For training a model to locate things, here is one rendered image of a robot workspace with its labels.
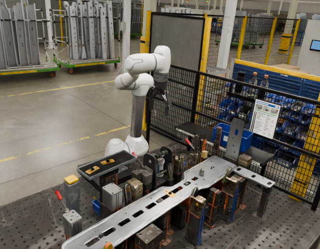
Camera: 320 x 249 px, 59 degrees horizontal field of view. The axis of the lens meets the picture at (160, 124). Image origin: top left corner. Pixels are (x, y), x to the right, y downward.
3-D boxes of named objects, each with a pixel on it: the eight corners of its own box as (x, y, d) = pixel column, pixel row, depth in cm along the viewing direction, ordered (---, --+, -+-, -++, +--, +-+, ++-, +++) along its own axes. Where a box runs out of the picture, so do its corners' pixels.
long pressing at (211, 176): (82, 274, 124) (82, 272, 123) (57, 245, 138) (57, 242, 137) (238, 167, 218) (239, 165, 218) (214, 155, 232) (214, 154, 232)
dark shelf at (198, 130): (261, 167, 218) (262, 163, 217) (174, 129, 273) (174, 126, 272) (273, 158, 233) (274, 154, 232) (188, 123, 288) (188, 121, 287)
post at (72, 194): (72, 246, 173) (68, 186, 156) (66, 239, 178) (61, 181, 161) (83, 240, 178) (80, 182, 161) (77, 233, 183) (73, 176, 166)
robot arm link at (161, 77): (161, 74, 168) (160, 83, 170) (171, 72, 174) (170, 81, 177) (150, 70, 174) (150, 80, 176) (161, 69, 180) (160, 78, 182)
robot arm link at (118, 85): (118, 71, 208) (135, 70, 216) (109, 77, 223) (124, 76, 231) (121, 88, 208) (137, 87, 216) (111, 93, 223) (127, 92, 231)
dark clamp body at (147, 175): (143, 226, 193) (146, 179, 178) (131, 216, 202) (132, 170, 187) (154, 219, 201) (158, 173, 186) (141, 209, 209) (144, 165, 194)
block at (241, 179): (234, 215, 210) (241, 184, 199) (221, 207, 217) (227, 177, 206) (241, 209, 216) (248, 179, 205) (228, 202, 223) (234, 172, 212)
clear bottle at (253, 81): (252, 97, 240) (257, 73, 233) (245, 95, 244) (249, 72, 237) (255, 95, 245) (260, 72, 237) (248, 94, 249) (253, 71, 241)
